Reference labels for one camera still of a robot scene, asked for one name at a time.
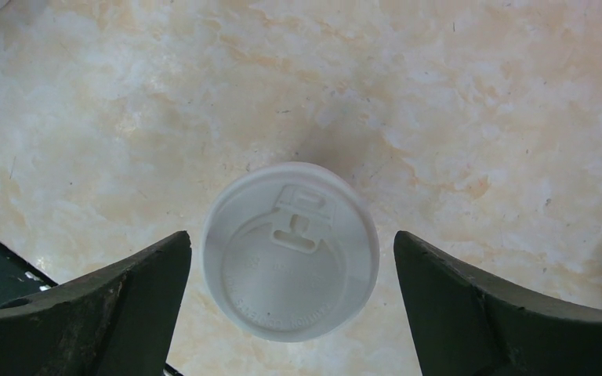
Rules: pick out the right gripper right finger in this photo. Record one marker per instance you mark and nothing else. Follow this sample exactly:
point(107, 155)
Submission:
point(466, 321)

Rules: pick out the white plastic cup lid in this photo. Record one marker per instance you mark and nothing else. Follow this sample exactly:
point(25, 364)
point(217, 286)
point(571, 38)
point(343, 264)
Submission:
point(290, 252)

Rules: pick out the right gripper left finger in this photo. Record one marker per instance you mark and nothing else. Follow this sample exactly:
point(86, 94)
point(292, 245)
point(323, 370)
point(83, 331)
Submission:
point(117, 320)

